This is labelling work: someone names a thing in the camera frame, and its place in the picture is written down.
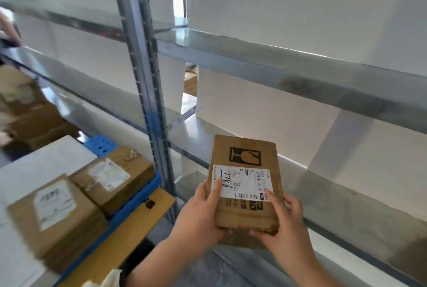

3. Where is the person's right hand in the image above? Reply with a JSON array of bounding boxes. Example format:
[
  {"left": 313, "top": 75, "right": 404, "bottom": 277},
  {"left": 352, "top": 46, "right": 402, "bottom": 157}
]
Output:
[{"left": 250, "top": 192, "right": 317, "bottom": 265}]

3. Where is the person's left hand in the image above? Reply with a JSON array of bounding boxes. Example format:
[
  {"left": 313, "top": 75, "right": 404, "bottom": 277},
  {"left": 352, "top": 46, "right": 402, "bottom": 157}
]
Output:
[{"left": 168, "top": 178, "right": 231, "bottom": 251}]

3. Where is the cardboard parcel with fragile mark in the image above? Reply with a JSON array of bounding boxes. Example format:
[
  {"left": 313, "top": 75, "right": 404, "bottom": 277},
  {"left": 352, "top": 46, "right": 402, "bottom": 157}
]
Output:
[{"left": 205, "top": 134, "right": 285, "bottom": 251}]

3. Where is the person's right forearm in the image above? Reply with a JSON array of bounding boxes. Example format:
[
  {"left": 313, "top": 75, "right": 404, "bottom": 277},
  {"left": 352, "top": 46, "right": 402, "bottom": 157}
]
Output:
[{"left": 284, "top": 252, "right": 341, "bottom": 287}]

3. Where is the person's left forearm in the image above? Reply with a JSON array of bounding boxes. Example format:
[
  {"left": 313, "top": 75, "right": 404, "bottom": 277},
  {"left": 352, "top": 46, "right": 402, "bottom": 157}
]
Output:
[{"left": 126, "top": 235, "right": 214, "bottom": 287}]

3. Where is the blue plastic crate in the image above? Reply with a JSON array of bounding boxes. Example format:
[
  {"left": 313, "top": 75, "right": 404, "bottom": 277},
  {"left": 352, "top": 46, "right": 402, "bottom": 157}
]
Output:
[{"left": 53, "top": 135, "right": 163, "bottom": 287}]

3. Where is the small taped cardboard box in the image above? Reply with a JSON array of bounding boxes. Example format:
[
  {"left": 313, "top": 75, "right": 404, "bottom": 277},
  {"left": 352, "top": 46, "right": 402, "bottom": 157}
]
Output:
[{"left": 68, "top": 146, "right": 157, "bottom": 218}]

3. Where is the distant cardboard box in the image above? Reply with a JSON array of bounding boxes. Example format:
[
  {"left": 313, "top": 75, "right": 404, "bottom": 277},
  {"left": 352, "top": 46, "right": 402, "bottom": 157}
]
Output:
[{"left": 183, "top": 66, "right": 199, "bottom": 98}]

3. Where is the grey metal shelving rack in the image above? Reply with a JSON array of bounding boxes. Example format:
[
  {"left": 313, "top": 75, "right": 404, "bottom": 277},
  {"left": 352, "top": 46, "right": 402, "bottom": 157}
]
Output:
[{"left": 0, "top": 0, "right": 427, "bottom": 287}]

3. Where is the white plastic bag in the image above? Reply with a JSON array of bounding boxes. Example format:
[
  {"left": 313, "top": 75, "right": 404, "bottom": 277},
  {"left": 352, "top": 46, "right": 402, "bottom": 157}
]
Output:
[{"left": 82, "top": 268, "right": 123, "bottom": 287}]

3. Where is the large labelled cardboard box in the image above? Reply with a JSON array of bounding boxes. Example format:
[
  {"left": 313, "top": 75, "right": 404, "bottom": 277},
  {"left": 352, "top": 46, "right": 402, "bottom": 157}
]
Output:
[{"left": 7, "top": 173, "right": 109, "bottom": 273}]

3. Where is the white flat parcel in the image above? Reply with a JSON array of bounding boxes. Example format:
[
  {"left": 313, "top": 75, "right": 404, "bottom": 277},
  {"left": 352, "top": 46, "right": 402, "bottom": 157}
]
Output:
[{"left": 0, "top": 135, "right": 98, "bottom": 287}]

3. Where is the blurred cardboard box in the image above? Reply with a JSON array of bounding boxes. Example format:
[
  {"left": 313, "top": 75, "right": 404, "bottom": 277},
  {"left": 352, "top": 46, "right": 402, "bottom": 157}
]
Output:
[
  {"left": 5, "top": 103, "right": 81, "bottom": 153},
  {"left": 0, "top": 65, "right": 48, "bottom": 115}
]

